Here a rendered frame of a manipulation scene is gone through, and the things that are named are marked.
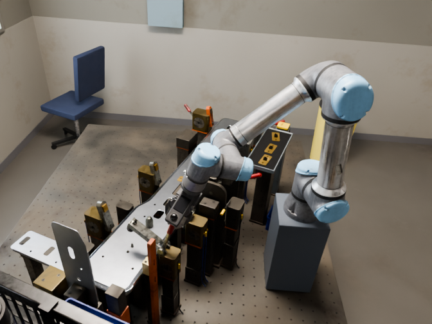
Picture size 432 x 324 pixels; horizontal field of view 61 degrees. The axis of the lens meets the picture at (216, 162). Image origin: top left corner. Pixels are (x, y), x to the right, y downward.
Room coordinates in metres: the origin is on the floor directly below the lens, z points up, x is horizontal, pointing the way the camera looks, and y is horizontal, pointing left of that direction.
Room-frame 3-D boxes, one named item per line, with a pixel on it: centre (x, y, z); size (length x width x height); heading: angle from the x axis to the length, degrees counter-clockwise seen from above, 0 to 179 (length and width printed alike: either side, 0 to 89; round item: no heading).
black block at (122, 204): (1.22, 0.40, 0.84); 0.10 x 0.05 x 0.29; 69
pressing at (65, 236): (0.73, 0.41, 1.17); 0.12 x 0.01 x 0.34; 69
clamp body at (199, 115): (2.03, 0.12, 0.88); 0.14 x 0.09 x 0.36; 69
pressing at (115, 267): (1.43, 0.14, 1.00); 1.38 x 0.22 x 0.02; 159
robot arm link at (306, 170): (1.13, -0.37, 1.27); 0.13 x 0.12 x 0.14; 15
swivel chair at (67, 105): (3.20, 1.41, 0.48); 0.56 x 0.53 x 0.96; 89
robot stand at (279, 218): (1.14, -0.37, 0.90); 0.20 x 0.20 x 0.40; 89
